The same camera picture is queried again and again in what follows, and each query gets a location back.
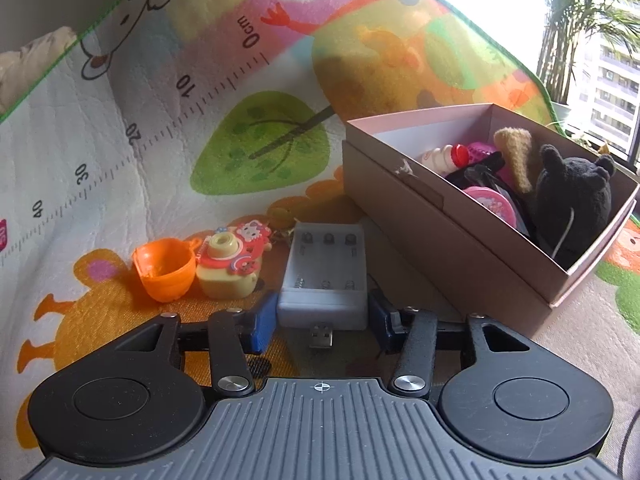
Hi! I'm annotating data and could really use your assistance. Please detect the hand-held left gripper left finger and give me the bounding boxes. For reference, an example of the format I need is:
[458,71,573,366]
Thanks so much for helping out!
[107,292,279,399]

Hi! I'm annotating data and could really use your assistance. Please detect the orange plastic bowl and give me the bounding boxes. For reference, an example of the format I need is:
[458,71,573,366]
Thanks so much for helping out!
[131,238,203,303]

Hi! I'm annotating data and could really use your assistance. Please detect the white battery charger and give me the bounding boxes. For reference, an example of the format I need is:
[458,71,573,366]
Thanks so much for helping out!
[276,222,369,350]

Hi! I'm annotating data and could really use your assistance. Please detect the pink cardboard box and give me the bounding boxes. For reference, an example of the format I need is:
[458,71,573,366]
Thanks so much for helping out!
[341,102,637,338]

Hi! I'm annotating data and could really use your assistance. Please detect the white plant pot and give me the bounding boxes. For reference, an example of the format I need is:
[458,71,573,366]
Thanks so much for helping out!
[550,101,572,136]

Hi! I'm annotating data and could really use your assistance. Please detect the black plush toy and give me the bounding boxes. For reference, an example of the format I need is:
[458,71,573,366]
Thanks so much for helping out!
[530,144,616,268]

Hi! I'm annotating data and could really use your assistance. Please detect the yellow toy camera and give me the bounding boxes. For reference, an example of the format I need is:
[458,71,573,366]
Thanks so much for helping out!
[195,217,273,298]

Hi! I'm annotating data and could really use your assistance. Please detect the apartment building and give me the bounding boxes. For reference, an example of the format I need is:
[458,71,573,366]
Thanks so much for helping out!
[570,5,640,156]

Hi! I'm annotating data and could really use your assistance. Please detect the printed play mat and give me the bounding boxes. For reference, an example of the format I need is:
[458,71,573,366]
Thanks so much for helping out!
[0,0,640,480]

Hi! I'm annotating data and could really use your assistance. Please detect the palm plant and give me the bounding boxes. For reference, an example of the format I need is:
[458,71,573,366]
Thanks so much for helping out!
[535,0,640,103]

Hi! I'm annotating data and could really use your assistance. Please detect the fuzzy yellow sock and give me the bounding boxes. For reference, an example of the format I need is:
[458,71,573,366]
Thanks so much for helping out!
[492,126,543,196]

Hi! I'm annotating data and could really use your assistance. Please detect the small white bottle red cap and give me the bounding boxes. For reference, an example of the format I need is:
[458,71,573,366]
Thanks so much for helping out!
[416,143,471,177]

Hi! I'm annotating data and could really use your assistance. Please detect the pink round tin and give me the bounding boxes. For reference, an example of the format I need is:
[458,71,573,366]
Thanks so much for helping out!
[462,186,513,226]

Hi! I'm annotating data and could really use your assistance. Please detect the black cable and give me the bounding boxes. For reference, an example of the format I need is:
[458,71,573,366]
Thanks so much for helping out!
[617,405,640,480]

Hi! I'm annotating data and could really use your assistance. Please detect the pink mesh ball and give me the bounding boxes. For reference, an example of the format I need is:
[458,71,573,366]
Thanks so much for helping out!
[467,142,501,166]

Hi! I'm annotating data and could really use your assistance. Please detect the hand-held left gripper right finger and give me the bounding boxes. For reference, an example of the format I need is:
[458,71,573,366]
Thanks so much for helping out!
[367,290,538,399]

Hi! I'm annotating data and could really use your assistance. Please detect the beige pillow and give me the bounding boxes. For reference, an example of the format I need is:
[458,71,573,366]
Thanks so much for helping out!
[0,26,81,111]

